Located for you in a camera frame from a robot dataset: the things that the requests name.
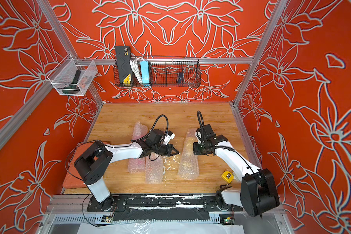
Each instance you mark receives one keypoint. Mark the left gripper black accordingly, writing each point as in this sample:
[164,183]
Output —
[169,150]

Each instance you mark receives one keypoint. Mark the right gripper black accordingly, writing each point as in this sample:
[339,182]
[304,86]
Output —
[196,150]

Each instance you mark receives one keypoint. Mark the bubble orange glass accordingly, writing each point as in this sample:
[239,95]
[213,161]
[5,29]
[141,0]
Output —
[154,169]

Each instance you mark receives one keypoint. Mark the clear bubble wrap sheet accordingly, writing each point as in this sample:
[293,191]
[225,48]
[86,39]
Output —
[189,166]

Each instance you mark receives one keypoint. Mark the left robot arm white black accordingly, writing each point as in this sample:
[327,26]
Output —
[99,190]

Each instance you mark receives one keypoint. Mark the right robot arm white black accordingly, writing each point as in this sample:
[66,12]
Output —
[258,192]

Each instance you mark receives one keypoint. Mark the bubble wrapped pink glass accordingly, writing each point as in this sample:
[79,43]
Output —
[137,164]

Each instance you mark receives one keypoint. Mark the yellow tape measure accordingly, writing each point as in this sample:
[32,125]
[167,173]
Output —
[227,176]

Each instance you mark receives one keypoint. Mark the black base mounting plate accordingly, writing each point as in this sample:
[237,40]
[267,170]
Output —
[164,207]

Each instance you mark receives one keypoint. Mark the white plastic sheet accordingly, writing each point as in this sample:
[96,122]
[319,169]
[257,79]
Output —
[161,228]

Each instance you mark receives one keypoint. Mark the light blue power bank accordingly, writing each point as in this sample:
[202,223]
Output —
[144,65]

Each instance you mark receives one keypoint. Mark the orange plastic tool case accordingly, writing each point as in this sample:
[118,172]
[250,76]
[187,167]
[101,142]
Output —
[76,172]

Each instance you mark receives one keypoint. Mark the black yellow device box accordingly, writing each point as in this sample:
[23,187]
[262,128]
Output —
[123,58]

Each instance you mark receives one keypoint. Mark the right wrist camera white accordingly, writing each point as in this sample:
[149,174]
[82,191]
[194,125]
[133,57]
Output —
[198,135]

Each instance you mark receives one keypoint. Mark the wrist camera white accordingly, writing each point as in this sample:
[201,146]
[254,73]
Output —
[168,136]
[198,135]

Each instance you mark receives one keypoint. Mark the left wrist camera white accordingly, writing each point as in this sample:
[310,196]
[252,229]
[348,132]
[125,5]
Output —
[168,136]

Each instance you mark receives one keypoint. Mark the black wire wall basket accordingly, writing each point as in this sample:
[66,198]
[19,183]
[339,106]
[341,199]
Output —
[163,72]

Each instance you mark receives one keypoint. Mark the dark green handled tool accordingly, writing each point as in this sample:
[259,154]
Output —
[72,88]

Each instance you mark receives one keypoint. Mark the clear acrylic wall bin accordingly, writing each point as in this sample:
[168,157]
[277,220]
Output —
[62,75]

